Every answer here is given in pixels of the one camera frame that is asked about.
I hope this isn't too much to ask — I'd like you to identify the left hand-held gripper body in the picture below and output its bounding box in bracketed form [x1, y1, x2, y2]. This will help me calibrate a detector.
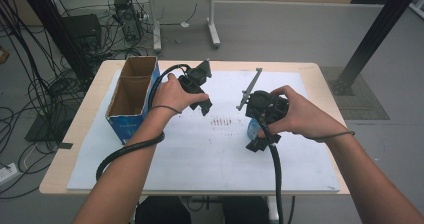
[177, 58, 213, 95]

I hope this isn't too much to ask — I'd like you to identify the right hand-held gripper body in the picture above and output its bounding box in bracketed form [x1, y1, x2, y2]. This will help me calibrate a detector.
[235, 67, 290, 126]

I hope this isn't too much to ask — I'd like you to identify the blue bottle with white cap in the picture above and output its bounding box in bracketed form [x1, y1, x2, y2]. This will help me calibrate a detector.
[247, 117, 264, 141]

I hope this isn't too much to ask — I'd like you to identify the blue cardboard box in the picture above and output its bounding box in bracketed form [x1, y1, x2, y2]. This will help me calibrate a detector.
[105, 55, 162, 146]

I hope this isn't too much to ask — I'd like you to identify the person's left hand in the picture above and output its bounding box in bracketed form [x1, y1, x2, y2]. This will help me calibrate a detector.
[150, 73, 210, 115]

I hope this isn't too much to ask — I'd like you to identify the person's right hand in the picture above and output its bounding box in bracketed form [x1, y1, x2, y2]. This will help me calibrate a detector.
[257, 85, 348, 142]

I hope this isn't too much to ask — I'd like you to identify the thin black wrist band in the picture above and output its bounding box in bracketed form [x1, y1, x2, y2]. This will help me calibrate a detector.
[148, 104, 183, 115]
[306, 130, 356, 142]

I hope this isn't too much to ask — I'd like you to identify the white foam board mat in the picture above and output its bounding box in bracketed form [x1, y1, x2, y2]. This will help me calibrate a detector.
[66, 69, 341, 192]

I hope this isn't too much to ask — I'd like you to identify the white-legged desk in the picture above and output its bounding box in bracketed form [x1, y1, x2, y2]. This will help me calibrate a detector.
[126, 0, 250, 54]

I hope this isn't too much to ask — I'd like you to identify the person's right leg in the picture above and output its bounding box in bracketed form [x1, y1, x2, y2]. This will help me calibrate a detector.
[222, 195, 270, 224]

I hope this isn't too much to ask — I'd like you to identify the person's leg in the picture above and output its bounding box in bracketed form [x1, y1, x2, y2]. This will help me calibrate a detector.
[222, 195, 270, 224]
[134, 195, 193, 224]

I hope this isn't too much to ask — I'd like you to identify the black computer tower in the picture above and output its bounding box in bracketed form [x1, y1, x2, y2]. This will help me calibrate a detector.
[113, 0, 145, 42]

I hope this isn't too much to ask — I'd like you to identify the grey floor mat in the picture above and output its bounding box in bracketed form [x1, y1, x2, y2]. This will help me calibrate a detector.
[319, 66, 390, 121]

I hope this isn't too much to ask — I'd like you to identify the person's left leg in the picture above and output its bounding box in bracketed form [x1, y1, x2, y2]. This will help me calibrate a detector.
[134, 195, 193, 224]

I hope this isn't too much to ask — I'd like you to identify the black equipment box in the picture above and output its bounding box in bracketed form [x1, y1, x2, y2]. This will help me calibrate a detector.
[61, 13, 103, 52]

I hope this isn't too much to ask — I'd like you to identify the white power strip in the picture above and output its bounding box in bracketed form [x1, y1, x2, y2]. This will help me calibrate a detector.
[0, 163, 19, 186]

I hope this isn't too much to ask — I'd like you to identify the right gripper black sleeved cable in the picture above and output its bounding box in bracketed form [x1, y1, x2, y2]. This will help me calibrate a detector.
[251, 108, 285, 224]

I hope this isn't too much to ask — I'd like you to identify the white plug with black cable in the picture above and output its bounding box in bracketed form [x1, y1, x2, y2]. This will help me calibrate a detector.
[159, 3, 198, 29]

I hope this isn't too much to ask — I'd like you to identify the black slanted metal post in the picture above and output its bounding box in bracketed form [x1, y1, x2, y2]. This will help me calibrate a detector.
[328, 0, 424, 97]

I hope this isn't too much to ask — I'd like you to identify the black stand post with base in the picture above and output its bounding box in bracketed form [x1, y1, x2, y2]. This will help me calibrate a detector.
[16, 0, 92, 144]

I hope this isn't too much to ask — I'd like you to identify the tangle of black floor cables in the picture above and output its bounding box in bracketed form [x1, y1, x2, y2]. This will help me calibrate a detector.
[0, 0, 141, 200]

